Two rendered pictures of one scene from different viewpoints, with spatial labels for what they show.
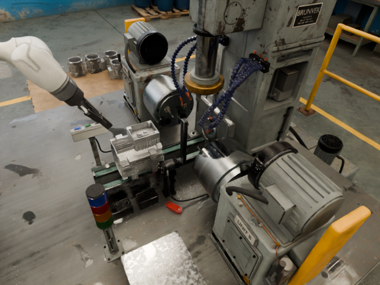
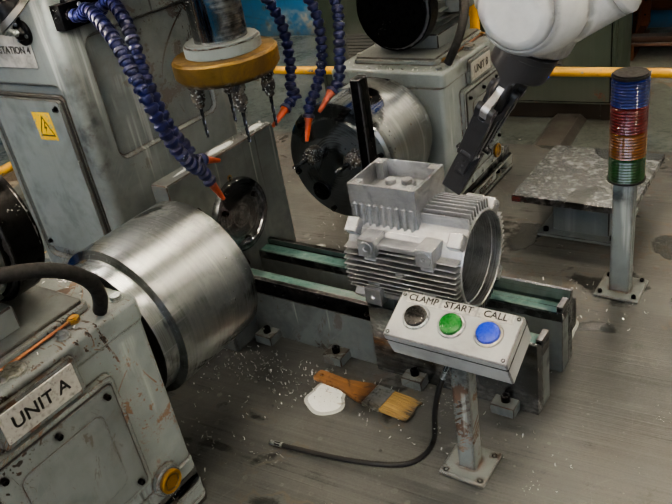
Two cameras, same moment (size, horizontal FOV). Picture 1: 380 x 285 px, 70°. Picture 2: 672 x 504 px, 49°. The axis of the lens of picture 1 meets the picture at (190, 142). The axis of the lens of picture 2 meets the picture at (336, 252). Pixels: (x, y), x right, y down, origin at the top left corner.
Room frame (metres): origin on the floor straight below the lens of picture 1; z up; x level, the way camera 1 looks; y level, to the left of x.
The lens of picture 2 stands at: (1.41, 1.16, 1.62)
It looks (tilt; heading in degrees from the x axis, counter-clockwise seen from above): 30 degrees down; 249
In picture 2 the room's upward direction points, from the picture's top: 10 degrees counter-clockwise
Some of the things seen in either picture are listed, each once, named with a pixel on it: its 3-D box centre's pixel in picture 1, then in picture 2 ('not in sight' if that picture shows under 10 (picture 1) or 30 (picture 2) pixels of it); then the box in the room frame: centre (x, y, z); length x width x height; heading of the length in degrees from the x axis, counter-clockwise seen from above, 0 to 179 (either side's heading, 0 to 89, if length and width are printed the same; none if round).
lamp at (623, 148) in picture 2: (101, 211); (627, 141); (0.53, 0.30, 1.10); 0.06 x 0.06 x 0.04
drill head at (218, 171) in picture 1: (230, 175); (369, 140); (0.78, -0.18, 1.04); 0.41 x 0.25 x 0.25; 31
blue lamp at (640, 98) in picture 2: (96, 195); (630, 90); (0.53, 0.30, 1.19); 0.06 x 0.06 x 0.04
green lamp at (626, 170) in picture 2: (103, 218); (626, 166); (0.53, 0.30, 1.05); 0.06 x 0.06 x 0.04
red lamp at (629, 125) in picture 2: (99, 203); (628, 116); (0.53, 0.30, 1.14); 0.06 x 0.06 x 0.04
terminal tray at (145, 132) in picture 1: (143, 135); (397, 193); (0.93, 0.22, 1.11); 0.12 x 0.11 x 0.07; 121
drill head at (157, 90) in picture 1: (164, 96); (135, 315); (1.37, 0.17, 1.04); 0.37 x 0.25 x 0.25; 31
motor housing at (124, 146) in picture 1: (137, 152); (425, 248); (0.91, 0.25, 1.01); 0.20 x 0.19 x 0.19; 121
